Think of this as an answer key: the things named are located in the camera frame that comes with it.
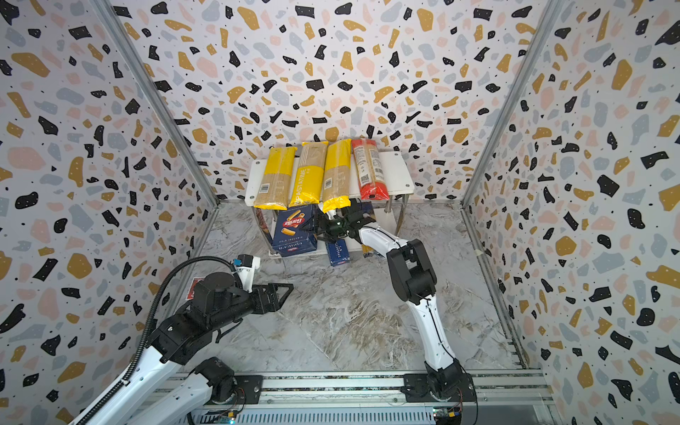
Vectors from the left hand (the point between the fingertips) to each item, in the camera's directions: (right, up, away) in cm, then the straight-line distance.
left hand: (285, 287), depth 70 cm
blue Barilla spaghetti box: (+12, +7, +24) cm, 28 cm away
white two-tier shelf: (+32, +29, +9) cm, 45 cm away
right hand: (+2, +14, +22) cm, 26 cm away
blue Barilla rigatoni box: (-4, +12, +21) cm, 24 cm away
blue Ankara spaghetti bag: (+23, +23, +35) cm, 48 cm away
